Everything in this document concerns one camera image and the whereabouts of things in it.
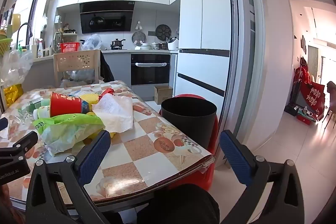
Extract round metal steamer rack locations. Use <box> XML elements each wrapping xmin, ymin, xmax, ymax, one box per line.
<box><xmin>131</xmin><ymin>31</ymin><xmax>147</xmax><ymax>46</ymax></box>

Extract white rice cooker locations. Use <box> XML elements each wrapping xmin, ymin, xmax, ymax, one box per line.
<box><xmin>167</xmin><ymin>37</ymin><xmax>180</xmax><ymax>51</ymax></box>

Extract wooden chair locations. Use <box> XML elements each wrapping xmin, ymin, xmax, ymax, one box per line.
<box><xmin>324</xmin><ymin>81</ymin><xmax>336</xmax><ymax>130</ymax></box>

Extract green plastic bag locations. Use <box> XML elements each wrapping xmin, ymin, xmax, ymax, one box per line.
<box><xmin>36</xmin><ymin>113</ymin><xmax>106</xmax><ymax>157</ymax></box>

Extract grey kitchen counter cabinet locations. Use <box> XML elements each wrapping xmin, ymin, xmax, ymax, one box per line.
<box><xmin>101</xmin><ymin>49</ymin><xmax>179</xmax><ymax>88</ymax></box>

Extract red wrapper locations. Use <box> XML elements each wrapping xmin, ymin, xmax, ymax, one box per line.
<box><xmin>101</xmin><ymin>88</ymin><xmax>121</xmax><ymax>98</ymax></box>

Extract sliding door frame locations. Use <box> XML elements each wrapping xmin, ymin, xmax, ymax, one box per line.
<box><xmin>223</xmin><ymin>0</ymin><xmax>266</xmax><ymax>163</ymax></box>

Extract dark round baking tray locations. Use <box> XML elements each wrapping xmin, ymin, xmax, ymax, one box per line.
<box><xmin>155</xmin><ymin>24</ymin><xmax>172</xmax><ymax>42</ymax></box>

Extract black trash bin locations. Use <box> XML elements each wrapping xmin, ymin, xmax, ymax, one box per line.
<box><xmin>161</xmin><ymin>99</ymin><xmax>218</xmax><ymax>151</ymax></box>

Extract white refrigerator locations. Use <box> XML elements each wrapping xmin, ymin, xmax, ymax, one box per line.
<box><xmin>174</xmin><ymin>0</ymin><xmax>232</xmax><ymax>99</ymax></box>

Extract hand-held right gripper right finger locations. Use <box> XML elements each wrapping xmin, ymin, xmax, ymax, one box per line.
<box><xmin>219</xmin><ymin>130</ymin><xmax>305</xmax><ymax>224</ymax></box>

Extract clear plastic bag on counter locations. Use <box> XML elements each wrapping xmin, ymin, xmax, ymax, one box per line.
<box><xmin>83</xmin><ymin>33</ymin><xmax>103</xmax><ymax>51</ymax></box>

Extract black kitchen faucet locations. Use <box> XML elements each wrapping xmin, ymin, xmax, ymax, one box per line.
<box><xmin>16</xmin><ymin>22</ymin><xmax>33</xmax><ymax>48</ymax></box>

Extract coconut water bottle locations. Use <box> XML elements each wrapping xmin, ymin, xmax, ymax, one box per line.
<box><xmin>34</xmin><ymin>106</ymin><xmax>52</xmax><ymax>119</ymax></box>

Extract dark cooking pot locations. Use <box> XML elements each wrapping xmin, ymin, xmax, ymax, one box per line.
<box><xmin>110</xmin><ymin>38</ymin><xmax>126</xmax><ymax>50</ymax></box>

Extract red banner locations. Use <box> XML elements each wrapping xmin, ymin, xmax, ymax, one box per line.
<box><xmin>292</xmin><ymin>66</ymin><xmax>326</xmax><ymax>123</ymax></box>

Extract black range hood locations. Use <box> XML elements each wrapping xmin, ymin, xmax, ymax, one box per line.
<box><xmin>79</xmin><ymin>1</ymin><xmax>136</xmax><ymax>34</ymax></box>

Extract white plastic bag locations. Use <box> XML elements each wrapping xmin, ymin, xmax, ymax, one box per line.
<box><xmin>92</xmin><ymin>94</ymin><xmax>134</xmax><ymax>134</ymax></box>

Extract yellow container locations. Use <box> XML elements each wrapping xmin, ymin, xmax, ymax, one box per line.
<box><xmin>12</xmin><ymin>13</ymin><xmax>22</xmax><ymax>31</ymax></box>

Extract gold foil bag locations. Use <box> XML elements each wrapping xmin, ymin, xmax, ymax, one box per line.
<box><xmin>3</xmin><ymin>84</ymin><xmax>24</xmax><ymax>108</ymax></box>

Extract green plastic basket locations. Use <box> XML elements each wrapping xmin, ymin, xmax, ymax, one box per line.
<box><xmin>0</xmin><ymin>38</ymin><xmax>13</xmax><ymax>54</ymax></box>

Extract black bag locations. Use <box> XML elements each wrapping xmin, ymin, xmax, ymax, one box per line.
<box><xmin>99</xmin><ymin>51</ymin><xmax>115</xmax><ymax>82</ymax></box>

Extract red plastic stool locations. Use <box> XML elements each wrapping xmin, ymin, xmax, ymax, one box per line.
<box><xmin>159</xmin><ymin>94</ymin><xmax>219</xmax><ymax>191</ymax></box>

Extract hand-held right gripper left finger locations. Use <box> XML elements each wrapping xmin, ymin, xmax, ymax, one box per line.
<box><xmin>25</xmin><ymin>130</ymin><xmax>111</xmax><ymax>224</ymax></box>

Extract cardboard box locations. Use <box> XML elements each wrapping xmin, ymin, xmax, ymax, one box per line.
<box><xmin>154</xmin><ymin>85</ymin><xmax>174</xmax><ymax>105</ymax></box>

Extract beige plastic chair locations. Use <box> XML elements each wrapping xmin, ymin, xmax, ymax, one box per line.
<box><xmin>53</xmin><ymin>50</ymin><xmax>102</xmax><ymax>88</ymax></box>

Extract red plastic basket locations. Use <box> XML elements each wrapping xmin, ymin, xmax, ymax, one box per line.
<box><xmin>59</xmin><ymin>42</ymin><xmax>81</xmax><ymax>54</ymax></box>

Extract red paper cup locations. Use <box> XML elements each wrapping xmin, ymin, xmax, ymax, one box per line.
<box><xmin>49</xmin><ymin>92</ymin><xmax>85</xmax><ymax>118</ymax></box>

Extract large clear plastic bag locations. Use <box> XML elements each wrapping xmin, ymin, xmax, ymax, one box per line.
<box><xmin>0</xmin><ymin>50</ymin><xmax>34</xmax><ymax>88</ymax></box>

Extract black built-in oven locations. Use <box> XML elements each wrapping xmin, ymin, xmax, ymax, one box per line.
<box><xmin>130</xmin><ymin>53</ymin><xmax>171</xmax><ymax>86</ymax></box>

